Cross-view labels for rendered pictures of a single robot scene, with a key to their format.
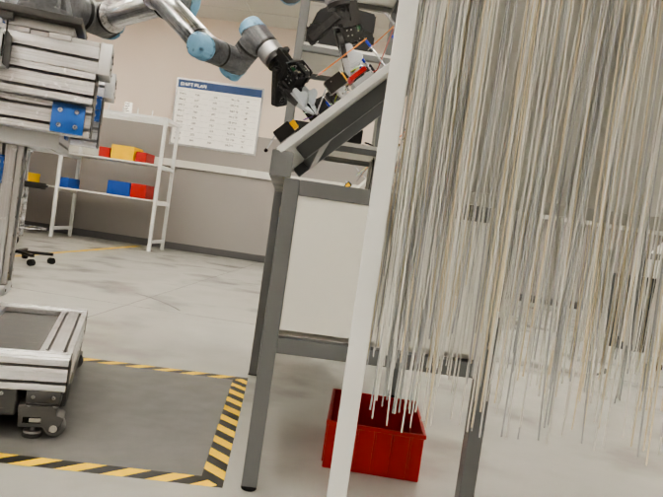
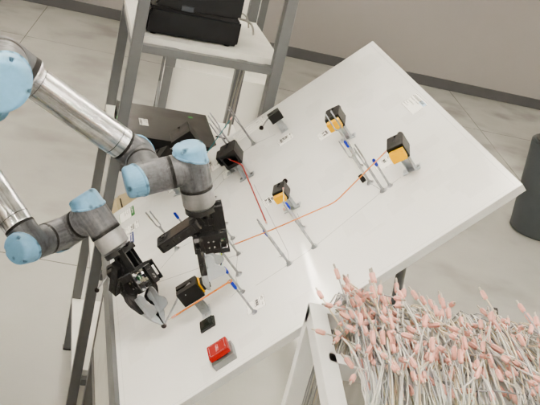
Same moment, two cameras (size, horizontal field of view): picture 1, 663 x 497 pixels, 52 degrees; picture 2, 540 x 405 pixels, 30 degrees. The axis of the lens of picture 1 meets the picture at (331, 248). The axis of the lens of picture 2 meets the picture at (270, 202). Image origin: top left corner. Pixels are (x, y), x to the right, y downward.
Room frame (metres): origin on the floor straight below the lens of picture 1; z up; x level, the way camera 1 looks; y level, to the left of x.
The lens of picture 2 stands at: (-0.16, 0.34, 2.20)
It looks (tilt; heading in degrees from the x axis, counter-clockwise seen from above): 21 degrees down; 349
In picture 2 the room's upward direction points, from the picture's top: 14 degrees clockwise
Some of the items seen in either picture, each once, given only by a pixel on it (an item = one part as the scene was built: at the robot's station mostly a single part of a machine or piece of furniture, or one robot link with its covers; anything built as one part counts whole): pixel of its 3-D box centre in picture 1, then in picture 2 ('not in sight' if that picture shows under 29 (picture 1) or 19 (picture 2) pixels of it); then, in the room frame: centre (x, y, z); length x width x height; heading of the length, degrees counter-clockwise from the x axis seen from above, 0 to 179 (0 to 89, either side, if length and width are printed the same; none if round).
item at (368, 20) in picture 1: (338, 34); (191, 3); (3.11, 0.11, 1.56); 0.30 x 0.23 x 0.19; 96
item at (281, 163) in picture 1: (282, 177); (116, 321); (2.27, 0.20, 0.83); 1.18 x 0.05 x 0.06; 4
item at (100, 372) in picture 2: not in sight; (108, 341); (2.54, 0.20, 0.60); 0.55 x 0.02 x 0.39; 4
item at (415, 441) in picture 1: (372, 431); not in sight; (2.11, -0.21, 0.07); 0.39 x 0.29 x 0.14; 177
